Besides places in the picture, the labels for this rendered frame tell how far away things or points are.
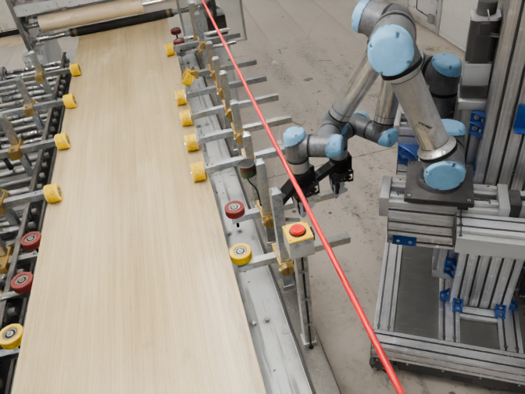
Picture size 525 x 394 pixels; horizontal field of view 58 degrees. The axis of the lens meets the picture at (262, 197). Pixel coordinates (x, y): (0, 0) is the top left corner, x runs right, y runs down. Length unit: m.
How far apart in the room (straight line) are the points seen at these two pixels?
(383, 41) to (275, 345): 1.09
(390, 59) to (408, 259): 1.49
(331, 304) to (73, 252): 1.39
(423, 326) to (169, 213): 1.26
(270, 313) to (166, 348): 0.51
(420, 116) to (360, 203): 1.88
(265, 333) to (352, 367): 0.74
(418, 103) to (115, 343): 1.15
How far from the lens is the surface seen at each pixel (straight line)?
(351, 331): 2.57
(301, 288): 1.44
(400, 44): 1.31
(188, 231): 1.85
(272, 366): 1.75
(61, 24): 4.19
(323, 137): 1.54
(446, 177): 1.51
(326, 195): 1.97
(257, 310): 1.89
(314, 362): 1.65
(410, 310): 2.40
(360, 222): 3.11
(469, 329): 2.39
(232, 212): 1.87
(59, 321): 1.74
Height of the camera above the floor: 2.11
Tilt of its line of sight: 39 degrees down
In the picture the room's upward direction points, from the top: 9 degrees counter-clockwise
